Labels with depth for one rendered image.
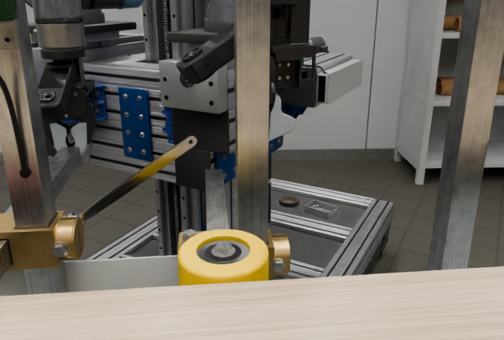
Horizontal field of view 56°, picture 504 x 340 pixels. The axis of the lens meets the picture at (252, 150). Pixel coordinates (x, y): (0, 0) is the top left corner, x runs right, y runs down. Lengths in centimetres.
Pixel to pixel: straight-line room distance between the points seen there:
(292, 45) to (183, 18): 63
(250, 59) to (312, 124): 273
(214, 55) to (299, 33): 12
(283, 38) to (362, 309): 35
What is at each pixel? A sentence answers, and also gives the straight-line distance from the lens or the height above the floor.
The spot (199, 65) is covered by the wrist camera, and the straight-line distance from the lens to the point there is 55.
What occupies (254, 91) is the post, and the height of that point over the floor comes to 102.
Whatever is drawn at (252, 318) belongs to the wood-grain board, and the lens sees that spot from 36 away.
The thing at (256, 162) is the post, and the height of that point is 94.
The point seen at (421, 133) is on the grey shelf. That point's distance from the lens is 296.
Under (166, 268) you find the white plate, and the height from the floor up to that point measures 78.
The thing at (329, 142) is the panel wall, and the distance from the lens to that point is 328.
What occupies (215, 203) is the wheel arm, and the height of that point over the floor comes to 82.
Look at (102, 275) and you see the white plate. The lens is 65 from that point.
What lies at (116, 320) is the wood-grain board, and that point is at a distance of 37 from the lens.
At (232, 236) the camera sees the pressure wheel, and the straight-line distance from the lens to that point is 45.
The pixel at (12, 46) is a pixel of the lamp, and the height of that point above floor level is 107.
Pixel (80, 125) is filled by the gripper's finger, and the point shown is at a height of 90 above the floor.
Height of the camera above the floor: 112
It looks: 19 degrees down
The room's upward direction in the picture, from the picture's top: straight up
